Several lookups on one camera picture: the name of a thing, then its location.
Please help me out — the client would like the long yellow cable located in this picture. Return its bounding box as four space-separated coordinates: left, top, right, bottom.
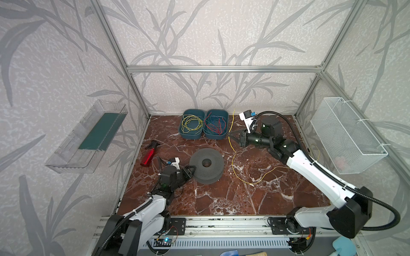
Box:
227 110 290 187

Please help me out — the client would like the dark grey foam spool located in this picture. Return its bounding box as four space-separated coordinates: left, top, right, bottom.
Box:
190 148 225 185

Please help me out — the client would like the teal bin with yellow cables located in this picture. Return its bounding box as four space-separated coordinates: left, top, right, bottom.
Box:
178 109 205 140

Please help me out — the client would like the teal bin with red cables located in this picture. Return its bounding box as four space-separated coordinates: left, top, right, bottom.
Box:
204 109 228 140

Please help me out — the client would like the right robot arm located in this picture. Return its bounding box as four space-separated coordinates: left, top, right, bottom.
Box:
228 110 401 239

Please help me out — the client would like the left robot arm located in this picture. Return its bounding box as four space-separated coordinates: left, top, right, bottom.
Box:
92 165 196 256

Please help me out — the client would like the red spray bottle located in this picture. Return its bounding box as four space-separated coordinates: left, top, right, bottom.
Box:
140 140 160 167

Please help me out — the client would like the green circuit board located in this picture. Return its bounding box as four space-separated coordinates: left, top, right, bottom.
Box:
154 237 177 247

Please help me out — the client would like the light blue plastic object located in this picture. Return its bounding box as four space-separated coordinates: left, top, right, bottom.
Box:
329 236 357 256

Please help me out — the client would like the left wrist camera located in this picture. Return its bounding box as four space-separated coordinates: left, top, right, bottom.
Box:
168 157 180 170

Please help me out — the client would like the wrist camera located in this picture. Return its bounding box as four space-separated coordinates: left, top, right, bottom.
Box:
239 110 257 134
168 157 180 170

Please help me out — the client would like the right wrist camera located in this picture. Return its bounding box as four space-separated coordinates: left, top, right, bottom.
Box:
239 110 257 134

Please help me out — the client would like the red blue cable bundle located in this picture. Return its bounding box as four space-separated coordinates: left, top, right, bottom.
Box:
204 113 227 135

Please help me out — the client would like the yellow cable bundle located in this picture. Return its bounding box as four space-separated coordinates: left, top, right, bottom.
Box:
181 114 204 133

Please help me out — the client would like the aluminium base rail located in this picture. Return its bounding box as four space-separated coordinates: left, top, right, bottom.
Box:
92 215 363 238

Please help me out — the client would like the white wire mesh basket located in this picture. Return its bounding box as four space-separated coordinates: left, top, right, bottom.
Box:
311 97 388 175

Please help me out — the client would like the clear plastic wall shelf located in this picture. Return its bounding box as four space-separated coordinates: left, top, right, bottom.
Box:
45 100 128 174

